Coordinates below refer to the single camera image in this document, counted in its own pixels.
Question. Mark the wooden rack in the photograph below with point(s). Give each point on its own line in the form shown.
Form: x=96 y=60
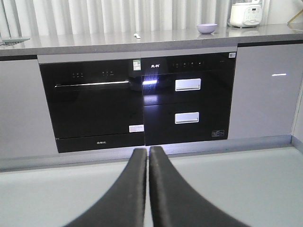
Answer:
x=289 y=23

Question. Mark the grey right cabinet door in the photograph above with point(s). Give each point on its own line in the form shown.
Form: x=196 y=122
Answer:
x=265 y=92

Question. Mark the purple plastic bowl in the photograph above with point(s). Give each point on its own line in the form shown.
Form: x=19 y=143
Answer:
x=206 y=28

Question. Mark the white soy milk maker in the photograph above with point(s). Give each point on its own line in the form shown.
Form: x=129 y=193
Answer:
x=245 y=13

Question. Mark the black built-in dishwasher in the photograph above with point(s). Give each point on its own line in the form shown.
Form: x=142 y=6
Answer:
x=94 y=104

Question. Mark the white pleated curtain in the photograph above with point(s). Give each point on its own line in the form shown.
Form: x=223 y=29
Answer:
x=21 y=18

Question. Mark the black built-in sterilizer cabinet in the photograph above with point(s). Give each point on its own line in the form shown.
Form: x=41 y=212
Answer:
x=187 y=98

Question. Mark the grey tray on counter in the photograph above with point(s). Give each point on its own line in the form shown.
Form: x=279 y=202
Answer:
x=12 y=41

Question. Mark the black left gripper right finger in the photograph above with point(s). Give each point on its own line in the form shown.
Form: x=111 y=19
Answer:
x=174 y=203

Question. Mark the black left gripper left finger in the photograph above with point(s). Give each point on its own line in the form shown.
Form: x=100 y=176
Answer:
x=123 y=205

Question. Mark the grey left cabinet door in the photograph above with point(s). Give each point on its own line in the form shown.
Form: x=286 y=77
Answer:
x=25 y=124

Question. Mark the grey cabinet door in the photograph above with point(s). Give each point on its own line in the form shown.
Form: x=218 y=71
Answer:
x=265 y=92
x=25 y=124

